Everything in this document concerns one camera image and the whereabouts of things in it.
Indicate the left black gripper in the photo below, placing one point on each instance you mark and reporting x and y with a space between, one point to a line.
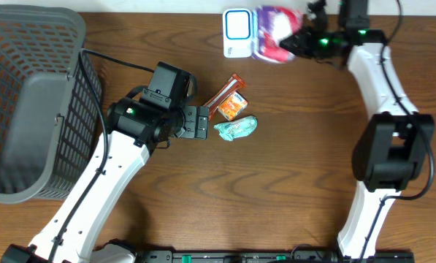
201 122

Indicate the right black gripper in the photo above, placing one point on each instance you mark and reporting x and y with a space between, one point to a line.
301 47

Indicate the teal packet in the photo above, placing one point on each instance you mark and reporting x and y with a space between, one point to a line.
232 130

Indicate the small orange tissue pack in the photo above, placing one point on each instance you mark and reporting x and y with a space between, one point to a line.
232 106

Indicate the purple red snack bag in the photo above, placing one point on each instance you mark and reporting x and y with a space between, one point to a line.
271 25

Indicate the orange red snack bar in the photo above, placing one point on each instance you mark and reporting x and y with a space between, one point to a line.
234 83

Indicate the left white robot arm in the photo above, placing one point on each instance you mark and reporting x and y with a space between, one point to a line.
137 128

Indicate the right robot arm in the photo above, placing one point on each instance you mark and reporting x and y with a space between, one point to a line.
393 158

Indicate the grey plastic shopping basket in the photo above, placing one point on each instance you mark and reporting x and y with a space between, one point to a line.
48 96

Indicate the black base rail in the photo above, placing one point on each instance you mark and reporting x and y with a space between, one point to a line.
276 256

